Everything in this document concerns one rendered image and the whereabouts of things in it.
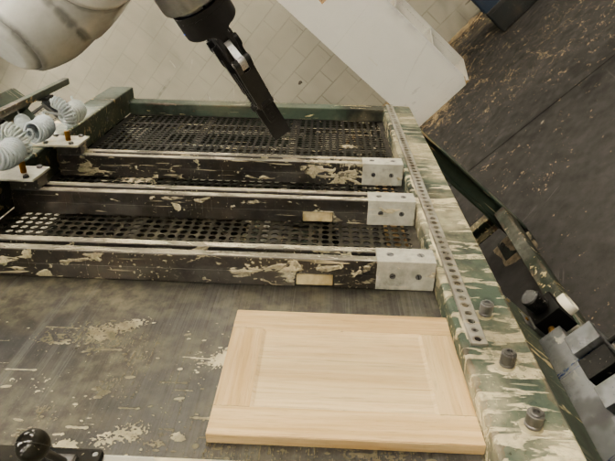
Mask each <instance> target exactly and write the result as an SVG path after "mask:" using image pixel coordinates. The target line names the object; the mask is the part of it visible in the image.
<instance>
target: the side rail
mask: <svg viewBox="0 0 615 461"><path fill-rule="evenodd" d="M129 104H130V108H131V112H130V113H131V114H155V115H186V116H216V117H246V118H259V116H258V115H257V113H256V112H253V111H252V109H251V108H250V107H251V106H252V105H251V102H222V101H191V100H160V99H134V100H132V101H131V102H129ZM275 105H276V106H277V108H278V110H279V111H280V113H281V114H282V115H283V117H284V118H285V119H307V120H337V121H367V122H381V121H382V117H383V107H382V106H376V105H345V104H314V103H283V102H275Z"/></svg>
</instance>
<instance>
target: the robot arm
mask: <svg viewBox="0 0 615 461"><path fill-rule="evenodd" d="M130 1H131V0H0V57H2V58H3V59H5V60H6V61H8V62H10V63H11V64H13V65H15V66H18V67H19V68H22V69H25V70H41V71H44V70H51V69H54V68H57V67H58V66H61V65H63V64H65V63H67V62H69V61H71V60H73V59H75V58H77V57H78V56H79V55H80V54H81V53H82V52H83V51H84V50H85V49H86V48H87V47H89V46H90V44H91V43H92V42H93V41H94V40H95V39H98V38H100V37H101V36H102V35H103V34H104V33H105V32H106V31H107V30H108V29H109V28H110V27H111V26H112V25H113V24H114V22H115V21H116V20H117V19H118V18H119V16H120V15H121V14H122V13H123V11H124V10H125V9H126V7H127V6H128V4H129V2H130ZM154 1H155V3H156V5H157V6H158V7H159V9H160V10H161V12H162V13H163V14H164V15H165V16H166V17H171V18H173V19H174V20H175V22H176V23H177V24H178V26H179V28H180V29H181V31H182V32H183V34H184V35H185V37H186V38H187V39H188V40H189V41H191V42H195V43H198V42H203V41H206V42H207V43H206V45H207V47H208V49H209V50H210V51H211V52H212V53H213V54H214V55H215V56H216V57H217V59H218V60H219V62H220V63H221V65H222V66H223V67H224V68H226V70H228V71H229V73H230V74H231V76H232V78H233V79H234V81H235V82H236V83H237V85H238V86H239V88H240V89H241V92H242V93H243V94H244V95H246V96H247V100H248V101H249V102H251V105H252V106H251V107H250V108H251V109H252V111H253V112H256V113H257V115H258V116H259V118H260V119H261V121H262V123H263V124H264V126H265V128H266V129H267V131H268V132H269V134H270V135H271V136H272V137H273V138H274V139H275V140H278V139H279V138H280V137H282V136H283V135H284V134H286V133H287V132H289V131H290V130H291V129H290V127H289V125H288V124H287V122H286V120H285V118H284V117H283V115H282V114H281V113H280V111H279V110H278V108H277V106H276V105H275V103H274V98H273V96H272V95H271V94H270V92H269V90H268V89H267V88H266V86H265V84H264V81H263V80H262V78H261V76H260V74H259V72H258V71H257V69H256V67H255V65H254V63H253V60H252V58H251V55H250V54H249V53H247V52H246V51H245V49H244V48H243V43H242V41H241V39H240V38H239V36H238V34H237V33H236V32H234V33H233V32H232V30H231V29H230V28H229V24H230V23H231V22H232V21H233V19H234V17H235V13H236V10H235V6H234V5H233V3H232V1H231V0H154Z"/></svg>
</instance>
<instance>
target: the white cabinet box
mask: <svg viewBox="0 0 615 461"><path fill-rule="evenodd" d="M276 1H277V2H278V3H280V4H281V5H282V6H283V7H284V8H285V9H286V10H287V11H288V12H289V13H291V14H292V15H293V16H294V17H295V18H296V19H297V20H298V21H299V22H300V23H301V24H303V25H304V26H305V27H306V28H307V29H308V30H309V31H310V32H311V33H312V34H314V35H315V36H316V37H317V38H318V39H319V40H320V41H321V42H322V43H323V44H325V45H326V46H327V47H328V48H329V49H330V50H331V51H332V52H333V53H334V54H336V55H337V56H338V57H339V58H340V59H341V60H342V61H343V62H344V63H345V64H347V65H348V66H349V67H350V68H351V69H352V70H353V71H354V72H355V73H356V74H358V75H359V76H360V77H361V78H362V79H363V80H364V81H365V82H366V83H367V84H369V85H370V86H371V87H372V88H373V89H374V90H375V91H376V92H377V93H378V94H379V95H381V96H382V97H383V98H384V99H385V100H386V101H387V102H388V103H389V104H392V105H393V106H407V107H409V108H410V110H411V112H412V114H413V116H414V117H415V120H416V122H417V124H418V126H419V127H420V126H421V125H422V124H423V123H424V122H425V121H426V120H427V119H428V118H430V117H431V116H432V115H433V114H434V113H435V112H436V111H437V110H439V109H440V108H441V107H442V106H443V105H444V104H445V103H446V102H447V101H449V100H450V99H451V98H452V97H453V96H454V95H455V94H456V93H457V92H459V91H460V90H461V89H462V88H463V87H464V86H465V85H466V84H467V82H468V81H469V77H468V73H467V70H466V66H465V63H464V59H463V58H462V57H461V56H460V55H459V54H458V52H457V51H456V50H455V49H453V48H452V47H451V46H450V45H449V44H448V43H447V41H446V40H445V39H444V38H442V37H441V36H440V35H439V34H438V33H437V32H436V30H435V29H434V28H432V27H431V26H430V25H429V24H428V23H427V22H426V21H425V19H424V18H423V17H421V16H420V15H419V14H418V13H417V12H416V11H415V10H414V8H413V7H411V6H410V5H409V4H408V3H407V2H406V1H405V0H276Z"/></svg>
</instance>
